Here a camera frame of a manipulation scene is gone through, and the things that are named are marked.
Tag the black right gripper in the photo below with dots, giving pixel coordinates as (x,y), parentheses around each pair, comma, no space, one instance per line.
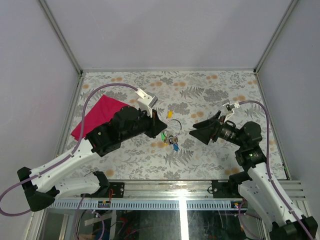
(210,129)

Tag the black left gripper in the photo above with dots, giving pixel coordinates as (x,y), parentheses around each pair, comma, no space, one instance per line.
(156,125)

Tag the large silver keyring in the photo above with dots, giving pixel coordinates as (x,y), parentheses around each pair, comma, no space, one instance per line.
(174,128)

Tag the blue key tag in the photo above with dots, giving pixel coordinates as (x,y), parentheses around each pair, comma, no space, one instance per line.
(176,147)

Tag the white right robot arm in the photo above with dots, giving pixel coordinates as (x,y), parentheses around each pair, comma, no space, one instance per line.
(256,183)

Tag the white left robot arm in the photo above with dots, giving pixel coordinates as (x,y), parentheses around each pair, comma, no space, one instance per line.
(47,183)

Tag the small yellow key tag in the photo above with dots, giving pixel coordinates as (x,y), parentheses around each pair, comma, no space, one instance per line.
(169,114)

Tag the floral table mat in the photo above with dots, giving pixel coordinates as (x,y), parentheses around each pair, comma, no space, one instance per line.
(192,96)

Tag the red cloth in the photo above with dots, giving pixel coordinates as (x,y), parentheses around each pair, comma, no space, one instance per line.
(102,112)

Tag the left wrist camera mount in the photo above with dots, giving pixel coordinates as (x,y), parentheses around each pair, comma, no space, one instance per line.
(146,101)

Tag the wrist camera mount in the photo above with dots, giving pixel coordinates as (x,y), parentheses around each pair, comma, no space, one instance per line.
(230,107)
(146,101)

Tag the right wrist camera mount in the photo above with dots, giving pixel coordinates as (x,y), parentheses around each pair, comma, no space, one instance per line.
(230,107)

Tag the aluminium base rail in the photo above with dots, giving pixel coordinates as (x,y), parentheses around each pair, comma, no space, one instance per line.
(170,189)

